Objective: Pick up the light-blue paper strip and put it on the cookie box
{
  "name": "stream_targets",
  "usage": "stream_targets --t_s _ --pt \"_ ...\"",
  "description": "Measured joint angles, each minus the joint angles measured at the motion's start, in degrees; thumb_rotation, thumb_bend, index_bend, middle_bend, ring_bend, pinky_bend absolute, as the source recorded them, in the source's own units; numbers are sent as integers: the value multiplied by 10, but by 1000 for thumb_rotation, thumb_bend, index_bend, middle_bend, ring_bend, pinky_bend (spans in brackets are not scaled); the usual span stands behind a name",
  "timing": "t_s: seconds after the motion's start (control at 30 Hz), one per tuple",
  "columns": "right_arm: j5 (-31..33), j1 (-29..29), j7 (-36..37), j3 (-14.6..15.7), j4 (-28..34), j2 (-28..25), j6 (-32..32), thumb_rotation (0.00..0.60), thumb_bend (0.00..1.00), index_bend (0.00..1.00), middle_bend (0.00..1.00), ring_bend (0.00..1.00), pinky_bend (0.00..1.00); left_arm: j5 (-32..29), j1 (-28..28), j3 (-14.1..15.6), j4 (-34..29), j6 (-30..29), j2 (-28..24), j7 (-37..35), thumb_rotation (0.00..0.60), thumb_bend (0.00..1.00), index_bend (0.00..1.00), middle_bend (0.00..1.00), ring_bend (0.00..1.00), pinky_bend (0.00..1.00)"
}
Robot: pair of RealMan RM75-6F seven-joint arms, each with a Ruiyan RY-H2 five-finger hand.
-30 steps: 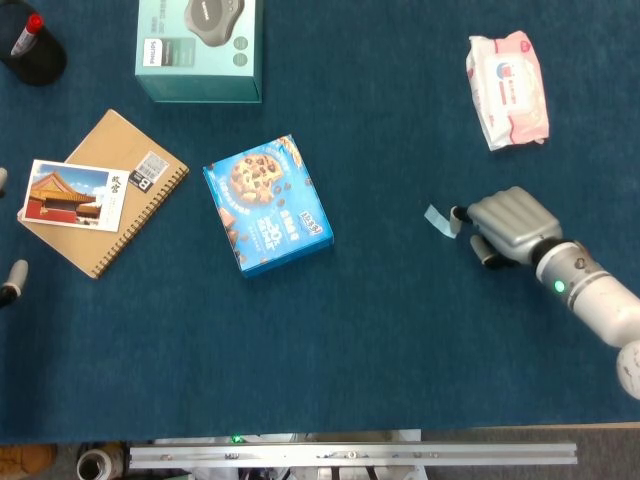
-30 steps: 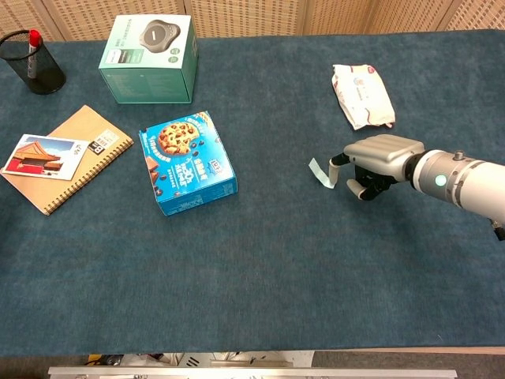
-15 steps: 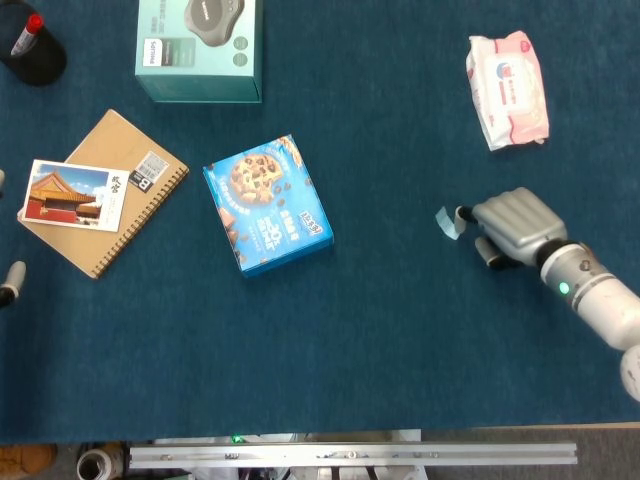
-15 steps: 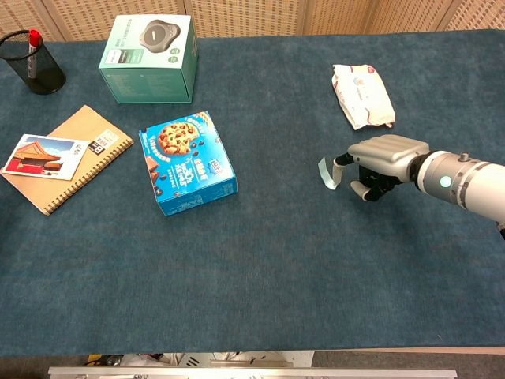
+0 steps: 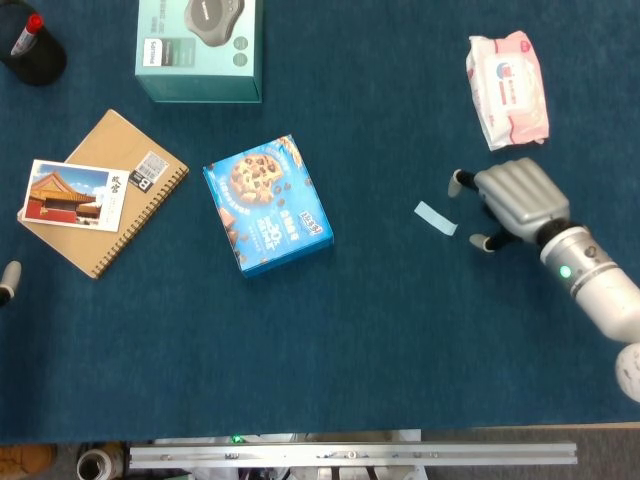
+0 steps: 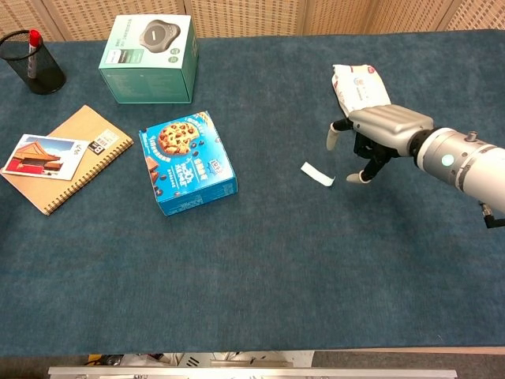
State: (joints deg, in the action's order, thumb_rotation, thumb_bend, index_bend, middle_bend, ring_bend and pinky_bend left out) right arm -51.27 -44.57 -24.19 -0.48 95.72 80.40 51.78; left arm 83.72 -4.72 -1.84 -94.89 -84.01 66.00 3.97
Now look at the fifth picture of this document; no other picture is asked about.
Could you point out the blue cookie box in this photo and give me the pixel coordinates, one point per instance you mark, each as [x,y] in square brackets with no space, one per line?
[270,215]

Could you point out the orange brown object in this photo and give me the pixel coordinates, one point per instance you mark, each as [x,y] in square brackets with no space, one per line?
[25,457]

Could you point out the teal speaker product box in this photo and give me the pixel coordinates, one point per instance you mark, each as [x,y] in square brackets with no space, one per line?
[200,82]

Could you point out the black mesh pen holder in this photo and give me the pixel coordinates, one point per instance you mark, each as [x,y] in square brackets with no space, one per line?
[40,62]

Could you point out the tape roll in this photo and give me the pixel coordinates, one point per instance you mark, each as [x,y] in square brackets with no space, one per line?
[97,465]

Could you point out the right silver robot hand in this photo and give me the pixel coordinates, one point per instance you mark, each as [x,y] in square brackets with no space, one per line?
[522,197]

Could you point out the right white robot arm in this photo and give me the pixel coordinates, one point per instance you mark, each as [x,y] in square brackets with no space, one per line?
[600,295]

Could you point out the brown spiral notebook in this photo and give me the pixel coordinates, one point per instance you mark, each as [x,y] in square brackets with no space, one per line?
[80,247]

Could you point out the small white paper piece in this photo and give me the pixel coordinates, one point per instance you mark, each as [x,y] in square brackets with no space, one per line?
[435,218]

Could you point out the aluminium profile rail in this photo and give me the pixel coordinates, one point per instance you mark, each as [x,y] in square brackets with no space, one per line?
[350,454]

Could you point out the white pink wet wipes pack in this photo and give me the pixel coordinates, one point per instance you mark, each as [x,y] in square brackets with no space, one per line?
[507,95]

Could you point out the blue felt table mat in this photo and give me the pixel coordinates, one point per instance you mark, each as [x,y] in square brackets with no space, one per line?
[350,340]

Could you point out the palace picture postcard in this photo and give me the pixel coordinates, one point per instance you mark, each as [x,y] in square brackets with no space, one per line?
[65,197]

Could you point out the red capped marker pen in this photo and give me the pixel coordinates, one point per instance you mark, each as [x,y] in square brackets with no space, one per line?
[26,36]

